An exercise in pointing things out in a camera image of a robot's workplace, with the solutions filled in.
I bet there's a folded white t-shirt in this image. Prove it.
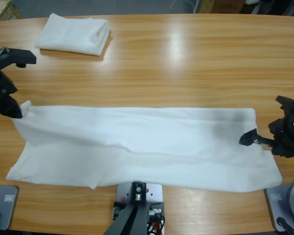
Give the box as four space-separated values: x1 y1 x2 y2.
34 13 111 56

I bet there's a wooden crate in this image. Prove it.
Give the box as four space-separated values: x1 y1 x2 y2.
0 0 23 23

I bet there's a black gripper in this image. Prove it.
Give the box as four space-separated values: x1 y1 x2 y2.
239 114 294 159
0 69 25 126

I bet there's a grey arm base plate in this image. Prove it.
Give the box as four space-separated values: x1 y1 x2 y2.
0 184 20 231
264 182 294 233

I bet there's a brown cardboard box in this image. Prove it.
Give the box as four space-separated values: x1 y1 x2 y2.
199 0 245 14

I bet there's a dark camera stand post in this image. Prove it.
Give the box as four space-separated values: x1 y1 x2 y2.
104 181 148 235

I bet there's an orange cable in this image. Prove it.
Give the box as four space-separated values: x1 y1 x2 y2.
147 216 165 235

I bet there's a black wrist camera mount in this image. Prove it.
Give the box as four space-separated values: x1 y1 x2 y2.
275 95 294 118
0 47 37 71

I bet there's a white mounting block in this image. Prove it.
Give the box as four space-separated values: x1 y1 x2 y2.
116 182 164 204

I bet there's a white t-shirt with black print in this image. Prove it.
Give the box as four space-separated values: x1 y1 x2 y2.
6 100 284 193

